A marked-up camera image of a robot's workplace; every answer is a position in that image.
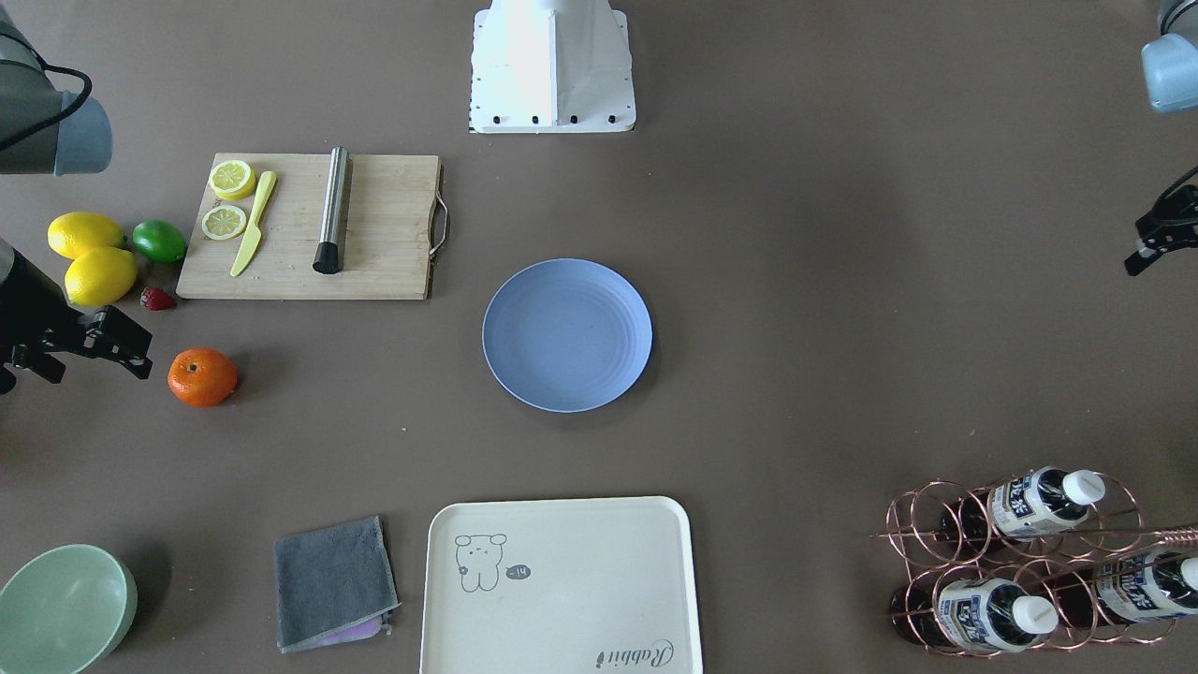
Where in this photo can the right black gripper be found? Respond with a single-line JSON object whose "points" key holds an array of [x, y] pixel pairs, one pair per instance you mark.
{"points": [[26, 307]]}

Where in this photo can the orange fruit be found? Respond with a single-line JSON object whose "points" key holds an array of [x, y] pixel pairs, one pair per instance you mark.
{"points": [[202, 377]]}

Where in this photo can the blue plate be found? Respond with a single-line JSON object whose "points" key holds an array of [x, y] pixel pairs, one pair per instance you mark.
{"points": [[567, 335]]}

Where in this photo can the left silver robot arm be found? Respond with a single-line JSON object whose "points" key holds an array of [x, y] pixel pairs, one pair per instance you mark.
{"points": [[1169, 62]]}

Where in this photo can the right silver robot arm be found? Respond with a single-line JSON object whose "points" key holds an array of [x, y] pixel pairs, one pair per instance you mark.
{"points": [[52, 125]]}

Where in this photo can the yellow lemon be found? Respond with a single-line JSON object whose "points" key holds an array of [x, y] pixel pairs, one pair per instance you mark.
{"points": [[101, 276], [75, 233]]}

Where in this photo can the red strawberry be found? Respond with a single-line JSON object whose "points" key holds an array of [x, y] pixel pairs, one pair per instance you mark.
{"points": [[155, 299]]}

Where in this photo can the green lime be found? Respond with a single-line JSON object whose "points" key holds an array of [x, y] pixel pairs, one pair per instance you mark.
{"points": [[159, 241]]}

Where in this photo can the lemon slice lower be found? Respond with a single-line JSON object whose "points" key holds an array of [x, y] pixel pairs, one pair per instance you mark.
{"points": [[224, 222]]}

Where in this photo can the lemon slice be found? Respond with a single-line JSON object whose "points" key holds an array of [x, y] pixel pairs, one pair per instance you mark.
{"points": [[224, 222], [232, 179]]}

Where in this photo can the yellow banana peel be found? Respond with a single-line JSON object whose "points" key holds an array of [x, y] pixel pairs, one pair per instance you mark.
{"points": [[252, 235]]}

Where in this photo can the wooden cutting board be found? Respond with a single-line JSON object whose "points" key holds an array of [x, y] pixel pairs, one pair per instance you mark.
{"points": [[387, 236]]}

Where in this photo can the lemon slice upper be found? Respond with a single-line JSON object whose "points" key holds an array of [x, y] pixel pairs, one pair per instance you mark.
{"points": [[232, 179]]}

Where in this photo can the mint green bowl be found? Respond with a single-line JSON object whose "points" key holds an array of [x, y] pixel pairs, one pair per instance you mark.
{"points": [[66, 610]]}

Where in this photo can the grey folded cloth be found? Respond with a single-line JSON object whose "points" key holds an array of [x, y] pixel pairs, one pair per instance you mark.
{"points": [[333, 586]]}

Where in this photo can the cream serving tray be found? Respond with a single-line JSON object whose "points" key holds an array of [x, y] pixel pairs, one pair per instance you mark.
{"points": [[600, 585]]}

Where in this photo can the dark bottle front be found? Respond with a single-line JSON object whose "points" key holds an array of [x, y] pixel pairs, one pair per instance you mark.
{"points": [[973, 616]]}

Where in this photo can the dark bottle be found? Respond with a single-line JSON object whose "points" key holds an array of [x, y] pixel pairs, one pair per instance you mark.
{"points": [[1045, 502], [1158, 586], [973, 616]]}

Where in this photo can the dark bottle middle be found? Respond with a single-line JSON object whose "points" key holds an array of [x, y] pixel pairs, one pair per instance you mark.
{"points": [[1045, 502]]}

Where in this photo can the dark bottle back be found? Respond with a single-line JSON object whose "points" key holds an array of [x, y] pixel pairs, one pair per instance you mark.
{"points": [[1158, 586]]}

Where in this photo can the metal handled knife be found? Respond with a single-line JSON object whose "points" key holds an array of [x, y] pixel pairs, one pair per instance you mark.
{"points": [[328, 255]]}

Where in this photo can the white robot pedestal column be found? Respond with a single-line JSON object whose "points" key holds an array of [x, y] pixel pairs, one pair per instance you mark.
{"points": [[551, 67]]}

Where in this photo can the copper wire bottle rack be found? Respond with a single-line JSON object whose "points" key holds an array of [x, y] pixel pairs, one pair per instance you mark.
{"points": [[1115, 528]]}

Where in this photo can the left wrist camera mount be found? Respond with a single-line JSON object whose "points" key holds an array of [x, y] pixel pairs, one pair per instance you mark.
{"points": [[1169, 225]]}

